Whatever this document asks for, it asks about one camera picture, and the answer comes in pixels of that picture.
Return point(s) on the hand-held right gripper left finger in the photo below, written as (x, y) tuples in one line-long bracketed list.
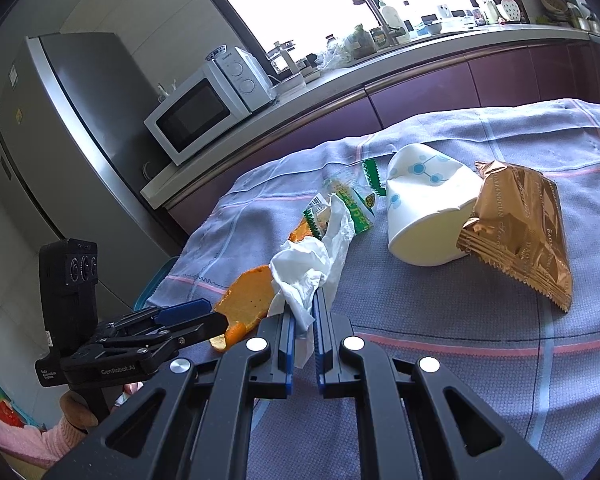
[(290, 340)]

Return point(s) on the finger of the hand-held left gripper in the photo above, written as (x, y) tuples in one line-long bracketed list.
[(180, 311), (200, 330)]

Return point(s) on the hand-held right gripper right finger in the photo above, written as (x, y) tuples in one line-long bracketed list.
[(321, 340)]

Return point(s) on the teal plastic bin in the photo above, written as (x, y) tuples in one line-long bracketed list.
[(152, 280)]

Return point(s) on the large orange peel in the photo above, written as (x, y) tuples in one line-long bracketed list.
[(247, 300)]

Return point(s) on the white tissue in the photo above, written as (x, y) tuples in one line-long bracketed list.
[(305, 265)]

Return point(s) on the green food wrapper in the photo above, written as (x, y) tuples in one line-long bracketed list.
[(352, 205)]

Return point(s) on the white paper cup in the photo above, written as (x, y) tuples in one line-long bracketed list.
[(425, 210)]

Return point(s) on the gold snack wrapper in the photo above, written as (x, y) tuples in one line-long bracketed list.
[(525, 230)]

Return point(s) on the person's left hand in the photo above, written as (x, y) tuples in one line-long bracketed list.
[(75, 410)]

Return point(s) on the grey refrigerator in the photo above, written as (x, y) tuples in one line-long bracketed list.
[(80, 160)]

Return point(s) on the colourful printed bag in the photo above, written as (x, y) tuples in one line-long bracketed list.
[(2, 405)]

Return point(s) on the striped grey-blue cloth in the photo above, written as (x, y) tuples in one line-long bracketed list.
[(455, 335)]

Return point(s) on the white microwave oven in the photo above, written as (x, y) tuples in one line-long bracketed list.
[(195, 115)]

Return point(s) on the white ornament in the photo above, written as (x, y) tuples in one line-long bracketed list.
[(165, 91)]

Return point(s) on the white kitchen countertop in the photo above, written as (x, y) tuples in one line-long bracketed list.
[(330, 77)]

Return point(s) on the blue patterned bowl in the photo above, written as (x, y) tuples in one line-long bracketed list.
[(217, 51)]

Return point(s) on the maroon base cabinets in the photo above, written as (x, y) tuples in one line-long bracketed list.
[(430, 85)]

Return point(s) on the clear plastic bags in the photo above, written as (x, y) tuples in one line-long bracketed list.
[(339, 53)]

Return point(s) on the glass jar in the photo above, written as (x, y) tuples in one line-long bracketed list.
[(330, 40)]

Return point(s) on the white soap bottle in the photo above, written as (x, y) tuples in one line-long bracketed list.
[(394, 20)]

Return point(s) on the steel kitchen faucet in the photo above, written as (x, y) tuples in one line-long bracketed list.
[(380, 15)]

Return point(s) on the kitchen window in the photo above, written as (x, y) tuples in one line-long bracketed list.
[(305, 0)]

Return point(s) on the white perforated utensil holder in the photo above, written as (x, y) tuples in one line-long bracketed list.
[(510, 10)]

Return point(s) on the small steel pot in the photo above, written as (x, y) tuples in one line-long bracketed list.
[(590, 22)]

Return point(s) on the round wall socket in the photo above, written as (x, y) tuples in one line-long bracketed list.
[(149, 170)]

